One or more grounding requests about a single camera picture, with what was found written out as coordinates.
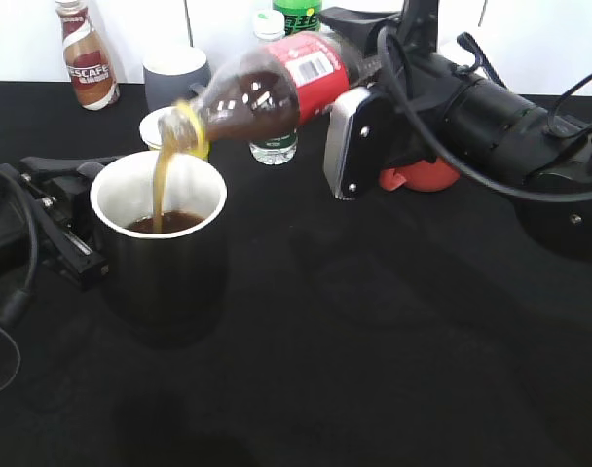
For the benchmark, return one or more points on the red mug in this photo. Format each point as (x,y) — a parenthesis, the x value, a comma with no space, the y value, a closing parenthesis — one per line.
(421,176)

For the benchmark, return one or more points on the Nescafe coffee bottle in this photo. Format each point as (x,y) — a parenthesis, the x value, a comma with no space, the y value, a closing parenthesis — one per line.
(86,58)

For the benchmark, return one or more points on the green sprite bottle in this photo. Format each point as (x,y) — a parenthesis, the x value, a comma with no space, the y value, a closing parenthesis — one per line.
(299,15)

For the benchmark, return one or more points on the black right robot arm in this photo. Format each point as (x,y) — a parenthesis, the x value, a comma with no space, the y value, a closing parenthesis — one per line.
(540,161)

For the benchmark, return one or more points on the black mug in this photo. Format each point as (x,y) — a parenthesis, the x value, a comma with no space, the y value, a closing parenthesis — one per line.
(166,289)

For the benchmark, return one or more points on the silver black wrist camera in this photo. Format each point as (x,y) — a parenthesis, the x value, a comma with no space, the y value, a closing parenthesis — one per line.
(357,142)

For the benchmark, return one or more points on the clear water bottle green label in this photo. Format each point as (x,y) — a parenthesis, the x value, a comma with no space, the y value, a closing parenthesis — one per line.
(268,26)

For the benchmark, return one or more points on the yellow paper cup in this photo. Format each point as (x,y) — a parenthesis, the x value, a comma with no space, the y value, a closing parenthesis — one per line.
(150,135)

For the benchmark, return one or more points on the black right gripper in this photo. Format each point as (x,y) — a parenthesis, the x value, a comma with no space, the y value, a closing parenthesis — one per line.
(422,83)

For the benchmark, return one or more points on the cola bottle red label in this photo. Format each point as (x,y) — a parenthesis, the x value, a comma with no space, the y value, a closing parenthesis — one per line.
(273,89)

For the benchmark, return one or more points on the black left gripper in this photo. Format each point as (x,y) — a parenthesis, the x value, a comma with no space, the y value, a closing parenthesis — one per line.
(61,191)

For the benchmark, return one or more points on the grey mug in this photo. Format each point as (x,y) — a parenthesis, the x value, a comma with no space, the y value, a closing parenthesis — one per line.
(172,72)

